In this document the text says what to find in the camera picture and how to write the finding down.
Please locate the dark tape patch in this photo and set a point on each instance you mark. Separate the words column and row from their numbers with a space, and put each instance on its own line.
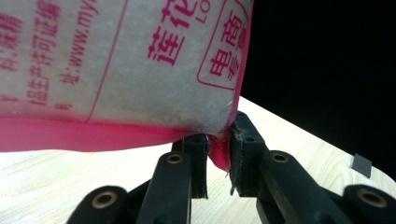
column 362, row 165

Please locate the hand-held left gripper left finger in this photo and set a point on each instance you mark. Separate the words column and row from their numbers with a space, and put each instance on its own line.
column 186, row 165

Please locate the pink sugar bag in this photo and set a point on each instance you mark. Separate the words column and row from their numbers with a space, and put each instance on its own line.
column 140, row 77

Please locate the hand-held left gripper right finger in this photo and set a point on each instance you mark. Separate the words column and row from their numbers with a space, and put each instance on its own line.
column 249, row 155

